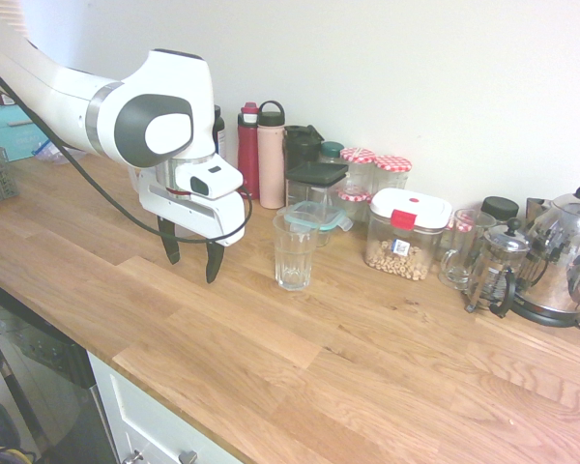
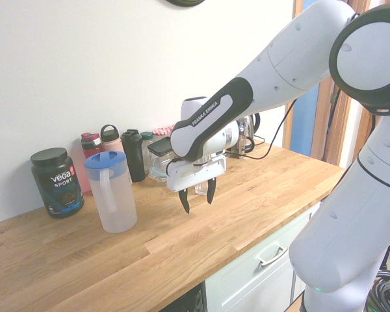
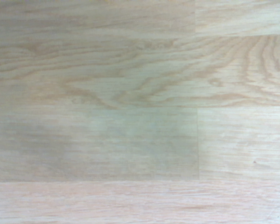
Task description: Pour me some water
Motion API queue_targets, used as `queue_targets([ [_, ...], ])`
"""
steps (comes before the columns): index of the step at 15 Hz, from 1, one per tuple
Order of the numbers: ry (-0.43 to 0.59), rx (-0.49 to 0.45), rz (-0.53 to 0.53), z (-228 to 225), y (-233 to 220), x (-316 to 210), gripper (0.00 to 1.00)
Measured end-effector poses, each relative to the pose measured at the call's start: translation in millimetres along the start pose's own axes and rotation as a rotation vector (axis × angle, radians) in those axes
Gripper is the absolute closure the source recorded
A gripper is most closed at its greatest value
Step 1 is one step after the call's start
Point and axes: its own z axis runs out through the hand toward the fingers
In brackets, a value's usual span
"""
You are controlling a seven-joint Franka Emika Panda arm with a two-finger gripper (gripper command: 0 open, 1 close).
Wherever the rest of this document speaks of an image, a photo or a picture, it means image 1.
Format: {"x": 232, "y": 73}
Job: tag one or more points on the glass jar black lid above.
{"x": 500, "y": 208}

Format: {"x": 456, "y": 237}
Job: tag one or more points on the red water bottle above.
{"x": 247, "y": 159}

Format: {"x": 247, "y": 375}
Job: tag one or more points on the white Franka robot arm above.
{"x": 77, "y": 96}

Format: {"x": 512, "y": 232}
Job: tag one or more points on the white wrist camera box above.
{"x": 212, "y": 181}

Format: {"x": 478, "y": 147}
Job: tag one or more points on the chrome electric kettle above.
{"x": 560, "y": 270}

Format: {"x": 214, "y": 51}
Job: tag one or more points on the square container black lid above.
{"x": 316, "y": 174}

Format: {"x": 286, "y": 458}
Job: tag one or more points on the clear glass mug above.
{"x": 456, "y": 270}

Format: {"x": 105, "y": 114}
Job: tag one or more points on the small jar red gingham lid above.
{"x": 464, "y": 221}
{"x": 354, "y": 200}

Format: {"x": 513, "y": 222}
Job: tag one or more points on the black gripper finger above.
{"x": 170, "y": 244}
{"x": 214, "y": 261}

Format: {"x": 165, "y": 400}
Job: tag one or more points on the black shaker bottle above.
{"x": 297, "y": 145}

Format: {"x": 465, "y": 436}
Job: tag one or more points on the tall jar red gingham lid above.
{"x": 358, "y": 162}
{"x": 392, "y": 166}

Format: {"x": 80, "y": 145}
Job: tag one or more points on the cereal container white red lid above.
{"x": 406, "y": 203}

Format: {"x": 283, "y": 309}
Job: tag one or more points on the white cabinet drawer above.
{"x": 140, "y": 425}

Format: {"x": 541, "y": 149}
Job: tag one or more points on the teal cardboard box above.
{"x": 9, "y": 130}

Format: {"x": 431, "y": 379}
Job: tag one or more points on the black dishwasher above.
{"x": 53, "y": 348}

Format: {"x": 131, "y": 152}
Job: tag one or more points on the clear plastic bag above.
{"x": 53, "y": 153}

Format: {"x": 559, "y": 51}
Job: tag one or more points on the black kettle base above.
{"x": 546, "y": 317}

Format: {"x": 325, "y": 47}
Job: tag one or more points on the clear faceted glass tumbler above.
{"x": 295, "y": 261}

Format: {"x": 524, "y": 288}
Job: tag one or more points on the glass container teal lid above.
{"x": 329, "y": 220}

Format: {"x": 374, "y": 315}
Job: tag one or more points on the glass jar teal lid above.
{"x": 331, "y": 151}

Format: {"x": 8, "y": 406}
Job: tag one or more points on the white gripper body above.
{"x": 198, "y": 217}

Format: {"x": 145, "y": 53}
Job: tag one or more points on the pink water bottle black cap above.
{"x": 270, "y": 164}

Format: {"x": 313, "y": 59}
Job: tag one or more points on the glass French press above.
{"x": 502, "y": 241}

